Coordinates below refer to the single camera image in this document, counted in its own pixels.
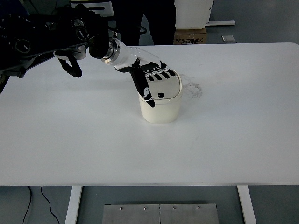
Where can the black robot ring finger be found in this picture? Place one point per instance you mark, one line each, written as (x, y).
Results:
(162, 72)

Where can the brown cardboard box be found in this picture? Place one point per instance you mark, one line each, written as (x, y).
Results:
(190, 36)

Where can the white plastic bin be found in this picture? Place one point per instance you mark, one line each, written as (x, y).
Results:
(192, 14)

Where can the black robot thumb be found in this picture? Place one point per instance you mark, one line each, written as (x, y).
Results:
(142, 85)

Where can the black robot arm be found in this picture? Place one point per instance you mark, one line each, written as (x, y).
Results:
(69, 34)

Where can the steel base plate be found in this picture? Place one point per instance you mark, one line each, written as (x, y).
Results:
(161, 214)

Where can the white table foot bar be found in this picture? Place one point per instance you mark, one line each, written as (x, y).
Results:
(220, 23)

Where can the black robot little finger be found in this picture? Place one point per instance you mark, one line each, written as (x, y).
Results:
(170, 72)

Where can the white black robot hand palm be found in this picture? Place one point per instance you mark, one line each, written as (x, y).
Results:
(124, 57)

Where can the grey floor socket plate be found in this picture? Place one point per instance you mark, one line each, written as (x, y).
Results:
(228, 38)

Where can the silver metal box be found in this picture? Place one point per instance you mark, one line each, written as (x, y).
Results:
(102, 7)

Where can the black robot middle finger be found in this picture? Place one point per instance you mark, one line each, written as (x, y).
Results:
(156, 73)

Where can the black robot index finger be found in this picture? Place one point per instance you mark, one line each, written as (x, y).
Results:
(149, 74)

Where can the right white table leg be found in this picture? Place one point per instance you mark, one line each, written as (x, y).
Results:
(246, 204)

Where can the left white table leg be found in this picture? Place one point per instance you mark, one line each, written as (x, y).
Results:
(74, 204)

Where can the person in dark trousers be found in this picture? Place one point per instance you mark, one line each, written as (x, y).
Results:
(161, 16)

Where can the white table leg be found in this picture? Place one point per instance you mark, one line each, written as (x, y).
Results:
(74, 204)
(246, 204)

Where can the cream plastic trash can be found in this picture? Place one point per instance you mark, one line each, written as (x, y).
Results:
(167, 95)

